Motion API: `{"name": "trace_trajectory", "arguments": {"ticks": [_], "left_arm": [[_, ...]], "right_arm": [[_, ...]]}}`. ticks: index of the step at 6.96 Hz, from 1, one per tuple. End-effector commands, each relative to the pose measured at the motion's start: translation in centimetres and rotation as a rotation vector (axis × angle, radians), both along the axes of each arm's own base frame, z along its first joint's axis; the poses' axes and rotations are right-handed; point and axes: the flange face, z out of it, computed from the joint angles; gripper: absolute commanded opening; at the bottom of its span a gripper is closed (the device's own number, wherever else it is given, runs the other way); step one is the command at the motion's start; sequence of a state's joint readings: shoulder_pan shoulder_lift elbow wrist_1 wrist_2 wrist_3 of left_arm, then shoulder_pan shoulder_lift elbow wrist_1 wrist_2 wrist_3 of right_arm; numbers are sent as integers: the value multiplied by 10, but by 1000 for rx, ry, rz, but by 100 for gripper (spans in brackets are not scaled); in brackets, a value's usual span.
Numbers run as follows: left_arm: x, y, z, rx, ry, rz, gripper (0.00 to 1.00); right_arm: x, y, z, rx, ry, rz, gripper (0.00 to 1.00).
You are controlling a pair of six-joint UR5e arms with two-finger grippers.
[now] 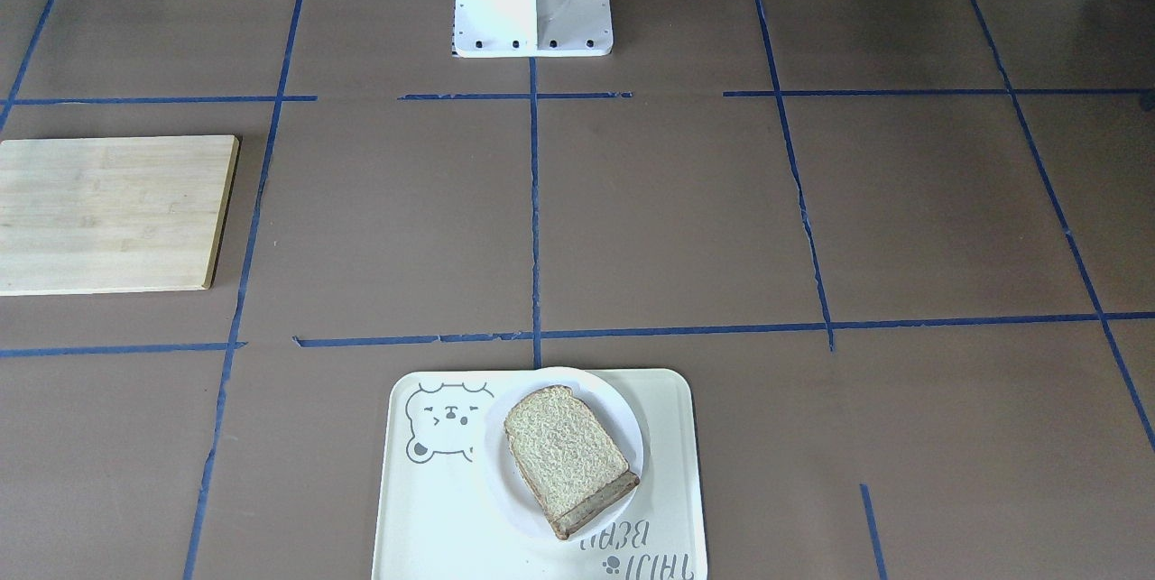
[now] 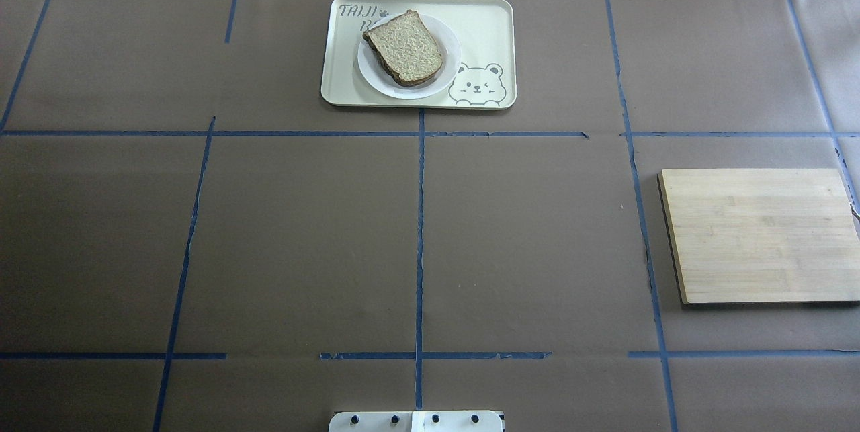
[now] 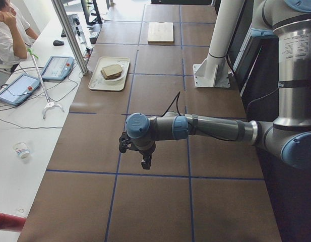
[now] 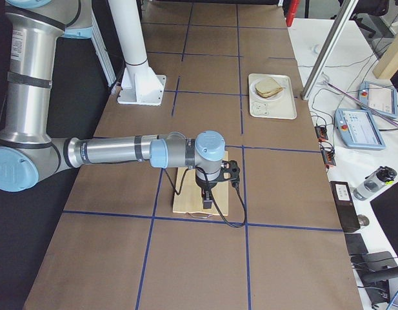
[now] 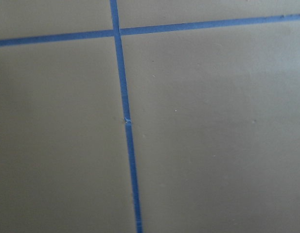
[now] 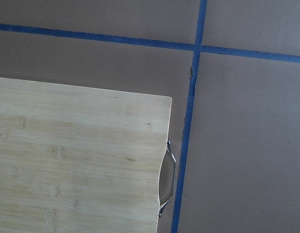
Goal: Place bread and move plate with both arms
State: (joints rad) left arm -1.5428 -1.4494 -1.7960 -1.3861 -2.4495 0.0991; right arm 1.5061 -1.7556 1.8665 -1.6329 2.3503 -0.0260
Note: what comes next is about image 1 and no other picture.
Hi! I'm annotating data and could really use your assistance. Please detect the white round plate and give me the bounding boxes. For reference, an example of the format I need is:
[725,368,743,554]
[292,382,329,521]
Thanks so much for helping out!
[475,369,646,542]

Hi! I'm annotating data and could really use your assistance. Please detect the cream bear serving tray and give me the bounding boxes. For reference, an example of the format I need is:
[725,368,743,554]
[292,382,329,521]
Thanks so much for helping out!
[372,369,708,579]

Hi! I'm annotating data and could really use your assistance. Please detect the wooden cutting board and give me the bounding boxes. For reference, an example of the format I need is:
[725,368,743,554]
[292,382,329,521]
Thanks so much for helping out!
[1,133,240,297]

